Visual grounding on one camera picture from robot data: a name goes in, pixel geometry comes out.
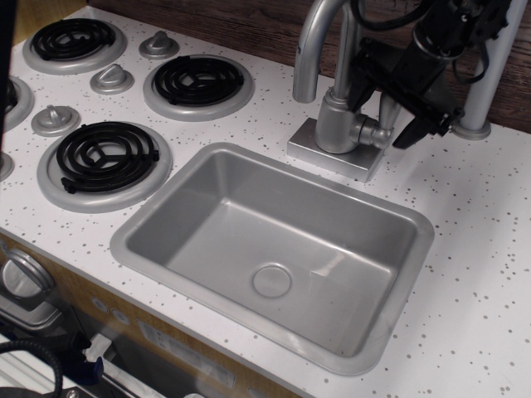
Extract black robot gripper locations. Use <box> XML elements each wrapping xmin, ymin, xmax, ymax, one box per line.
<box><xmin>348</xmin><ymin>17</ymin><xmax>464</xmax><ymax>149</ymax></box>

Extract silver faucet lever handle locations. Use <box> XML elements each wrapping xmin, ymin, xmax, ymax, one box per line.
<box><xmin>349</xmin><ymin>93</ymin><xmax>402</xmax><ymax>150</ymax></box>

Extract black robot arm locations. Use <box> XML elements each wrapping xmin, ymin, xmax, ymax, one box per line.
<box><xmin>348</xmin><ymin>1</ymin><xmax>510</xmax><ymax>149</ymax></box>

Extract grey vertical support pole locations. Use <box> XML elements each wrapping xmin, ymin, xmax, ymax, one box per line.
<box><xmin>451</xmin><ymin>0</ymin><xmax>528</xmax><ymax>141</ymax></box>

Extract silver toy faucet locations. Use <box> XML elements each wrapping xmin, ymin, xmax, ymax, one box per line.
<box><xmin>287</xmin><ymin>0</ymin><xmax>385</xmax><ymax>183</ymax></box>

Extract grey plastic sink basin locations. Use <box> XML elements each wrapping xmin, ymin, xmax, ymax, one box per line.
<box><xmin>110</xmin><ymin>143</ymin><xmax>434</xmax><ymax>376</ymax></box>

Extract black coil burner back right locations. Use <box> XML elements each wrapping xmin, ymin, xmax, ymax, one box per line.
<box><xmin>143</xmin><ymin>55</ymin><xmax>254</xmax><ymax>122</ymax></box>

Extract black coil burner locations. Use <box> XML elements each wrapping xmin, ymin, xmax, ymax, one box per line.
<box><xmin>37</xmin><ymin>121</ymin><xmax>173</xmax><ymax>214</ymax></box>
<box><xmin>143</xmin><ymin>55</ymin><xmax>254</xmax><ymax>122</ymax></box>
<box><xmin>22</xmin><ymin>18</ymin><xmax>127</xmax><ymax>75</ymax></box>

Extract silver stove knob top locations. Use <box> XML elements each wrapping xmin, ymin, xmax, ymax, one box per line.
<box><xmin>139</xmin><ymin>31</ymin><xmax>179</xmax><ymax>60</ymax></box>

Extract silver stove knob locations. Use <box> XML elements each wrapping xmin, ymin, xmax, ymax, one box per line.
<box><xmin>31</xmin><ymin>105</ymin><xmax>80</xmax><ymax>138</ymax></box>
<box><xmin>139</xmin><ymin>31</ymin><xmax>179</xmax><ymax>60</ymax></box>
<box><xmin>90</xmin><ymin>64</ymin><xmax>134</xmax><ymax>95</ymax></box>

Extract silver stove knob middle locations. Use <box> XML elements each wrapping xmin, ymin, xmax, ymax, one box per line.
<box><xmin>90</xmin><ymin>64</ymin><xmax>134</xmax><ymax>95</ymax></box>

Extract black coil burner front right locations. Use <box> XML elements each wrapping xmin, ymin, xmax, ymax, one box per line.
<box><xmin>37</xmin><ymin>121</ymin><xmax>173</xmax><ymax>214</ymax></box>

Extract black coil burner back left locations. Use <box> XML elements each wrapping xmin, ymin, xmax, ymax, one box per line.
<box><xmin>22</xmin><ymin>18</ymin><xmax>127</xmax><ymax>75</ymax></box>

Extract silver stove knob lower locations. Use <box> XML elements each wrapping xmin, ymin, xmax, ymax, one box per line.
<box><xmin>31</xmin><ymin>105</ymin><xmax>80</xmax><ymax>138</ymax></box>

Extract black coil burner left edge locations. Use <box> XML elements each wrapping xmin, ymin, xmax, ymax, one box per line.
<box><xmin>4</xmin><ymin>75</ymin><xmax>34</xmax><ymax>132</ymax></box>

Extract silver stove knob left edge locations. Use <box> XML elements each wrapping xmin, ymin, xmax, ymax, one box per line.
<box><xmin>0</xmin><ymin>152</ymin><xmax>14</xmax><ymax>182</ymax></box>

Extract silver round oven dial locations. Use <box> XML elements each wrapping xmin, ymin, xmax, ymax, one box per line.
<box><xmin>1</xmin><ymin>249</ymin><xmax>55</xmax><ymax>310</ymax></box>

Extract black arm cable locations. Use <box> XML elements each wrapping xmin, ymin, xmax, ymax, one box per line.
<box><xmin>350</xmin><ymin>0</ymin><xmax>489</xmax><ymax>84</ymax></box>

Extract black cable lower left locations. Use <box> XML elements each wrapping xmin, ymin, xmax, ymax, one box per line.
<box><xmin>0</xmin><ymin>337</ymin><xmax>64</xmax><ymax>398</ymax></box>

